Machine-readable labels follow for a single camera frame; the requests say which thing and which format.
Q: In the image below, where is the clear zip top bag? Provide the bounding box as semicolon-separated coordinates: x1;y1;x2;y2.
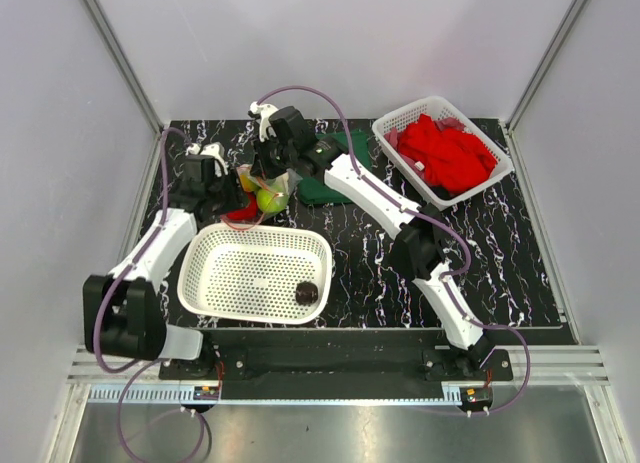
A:
221;164;302;231

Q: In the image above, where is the white basket with clothes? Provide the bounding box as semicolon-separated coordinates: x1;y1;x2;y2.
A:
372;96;513;210

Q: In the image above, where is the orange fake mango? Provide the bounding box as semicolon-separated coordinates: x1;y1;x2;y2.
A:
239;173;260;193

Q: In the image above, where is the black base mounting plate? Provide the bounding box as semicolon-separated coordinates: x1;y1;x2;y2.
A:
159;329;514;402

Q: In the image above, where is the red garment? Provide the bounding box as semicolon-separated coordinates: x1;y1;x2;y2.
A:
398;114;498;197

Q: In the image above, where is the white perforated empty basket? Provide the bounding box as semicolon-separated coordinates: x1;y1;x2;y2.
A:
176;223;333;325

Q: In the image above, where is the red fake pepper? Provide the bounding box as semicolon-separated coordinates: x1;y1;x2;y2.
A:
225;200;259;222

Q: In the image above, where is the pink cloth in basket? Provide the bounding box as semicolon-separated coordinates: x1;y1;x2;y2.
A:
385;127;424;173

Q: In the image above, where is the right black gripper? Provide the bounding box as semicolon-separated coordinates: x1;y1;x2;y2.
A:
250;131;296;182

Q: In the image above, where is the green folded cloth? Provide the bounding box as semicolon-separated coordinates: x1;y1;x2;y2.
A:
297;128;374;206

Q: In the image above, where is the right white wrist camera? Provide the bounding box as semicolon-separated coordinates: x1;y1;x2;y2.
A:
249;101;278;142

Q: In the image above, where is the dark brown fake fruit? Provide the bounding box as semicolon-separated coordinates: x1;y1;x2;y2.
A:
295;281;320;306

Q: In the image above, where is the green fake apple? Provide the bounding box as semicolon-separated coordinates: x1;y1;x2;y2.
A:
256;189;289;214

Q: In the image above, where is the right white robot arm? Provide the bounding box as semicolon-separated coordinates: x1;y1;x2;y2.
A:
249;102;497;380

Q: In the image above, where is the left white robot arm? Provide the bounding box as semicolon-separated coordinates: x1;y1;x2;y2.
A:
82;154;248;379

